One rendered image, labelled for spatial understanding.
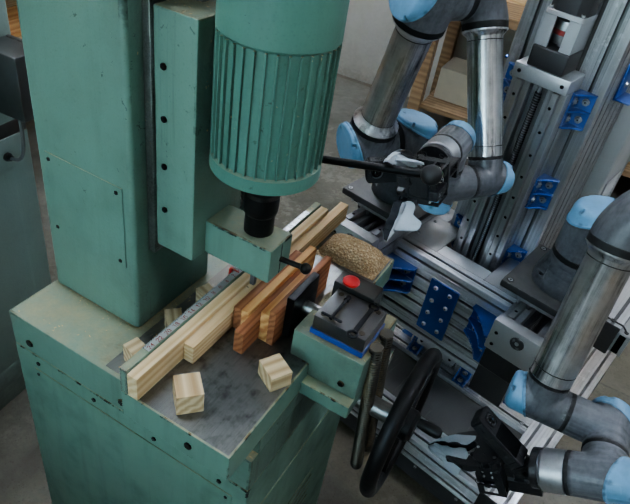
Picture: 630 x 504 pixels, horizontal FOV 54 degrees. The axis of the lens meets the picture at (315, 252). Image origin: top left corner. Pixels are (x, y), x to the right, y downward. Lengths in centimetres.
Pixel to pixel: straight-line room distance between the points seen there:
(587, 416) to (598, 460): 8
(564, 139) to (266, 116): 93
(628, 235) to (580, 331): 18
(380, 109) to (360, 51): 305
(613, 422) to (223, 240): 75
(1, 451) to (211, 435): 122
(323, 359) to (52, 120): 60
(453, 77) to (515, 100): 231
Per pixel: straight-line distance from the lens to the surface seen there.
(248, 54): 84
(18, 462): 209
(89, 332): 127
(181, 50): 92
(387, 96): 144
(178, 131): 98
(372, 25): 443
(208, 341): 107
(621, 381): 275
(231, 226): 107
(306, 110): 86
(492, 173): 139
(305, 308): 109
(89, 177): 111
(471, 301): 166
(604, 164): 188
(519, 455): 120
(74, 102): 106
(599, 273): 110
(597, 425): 122
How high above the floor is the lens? 170
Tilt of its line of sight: 38 degrees down
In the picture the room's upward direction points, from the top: 10 degrees clockwise
